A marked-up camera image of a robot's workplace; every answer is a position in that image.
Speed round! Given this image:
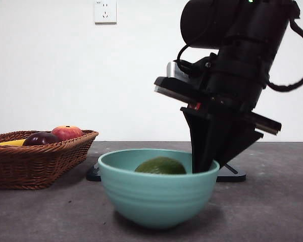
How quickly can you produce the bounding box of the red yellow apple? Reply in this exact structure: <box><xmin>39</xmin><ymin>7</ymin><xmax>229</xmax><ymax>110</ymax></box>
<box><xmin>51</xmin><ymin>125</ymin><xmax>84</xmax><ymax>142</ymax></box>

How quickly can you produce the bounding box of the brown wicker basket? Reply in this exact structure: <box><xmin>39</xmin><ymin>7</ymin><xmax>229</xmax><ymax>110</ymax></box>
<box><xmin>0</xmin><ymin>130</ymin><xmax>99</xmax><ymax>190</ymax></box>

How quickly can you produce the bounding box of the pale grey camera box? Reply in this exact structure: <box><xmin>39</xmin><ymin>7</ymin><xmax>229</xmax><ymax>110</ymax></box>
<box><xmin>166</xmin><ymin>60</ymin><xmax>191</xmax><ymax>83</ymax></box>

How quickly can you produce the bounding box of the green avocado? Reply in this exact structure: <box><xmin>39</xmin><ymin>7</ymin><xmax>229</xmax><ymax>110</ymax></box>
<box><xmin>134</xmin><ymin>156</ymin><xmax>187</xmax><ymax>175</ymax></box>

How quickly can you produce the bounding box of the white wall socket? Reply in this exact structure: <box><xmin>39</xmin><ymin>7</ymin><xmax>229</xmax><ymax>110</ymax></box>
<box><xmin>94</xmin><ymin>0</ymin><xmax>117</xmax><ymax>25</ymax></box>

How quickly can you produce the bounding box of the thin black cable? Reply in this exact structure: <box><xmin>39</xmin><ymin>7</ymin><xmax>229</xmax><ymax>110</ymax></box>
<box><xmin>176</xmin><ymin>44</ymin><xmax>200</xmax><ymax>75</ymax></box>

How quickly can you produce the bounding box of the yellow banana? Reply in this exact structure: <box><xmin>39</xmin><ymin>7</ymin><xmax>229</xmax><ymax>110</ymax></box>
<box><xmin>0</xmin><ymin>139</ymin><xmax>27</xmax><ymax>147</ymax></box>

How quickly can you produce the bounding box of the thick black braided cable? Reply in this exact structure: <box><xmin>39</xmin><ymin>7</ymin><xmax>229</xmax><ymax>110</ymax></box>
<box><xmin>266</xmin><ymin>20</ymin><xmax>303</xmax><ymax>92</ymax></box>

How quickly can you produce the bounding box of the black rectangular tray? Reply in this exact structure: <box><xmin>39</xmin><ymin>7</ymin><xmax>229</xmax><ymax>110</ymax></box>
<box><xmin>85</xmin><ymin>163</ymin><xmax>247</xmax><ymax>183</ymax></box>

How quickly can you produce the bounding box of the teal ceramic bowl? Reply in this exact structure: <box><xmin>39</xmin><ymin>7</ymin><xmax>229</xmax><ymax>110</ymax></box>
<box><xmin>97</xmin><ymin>148</ymin><xmax>220</xmax><ymax>229</ymax></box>

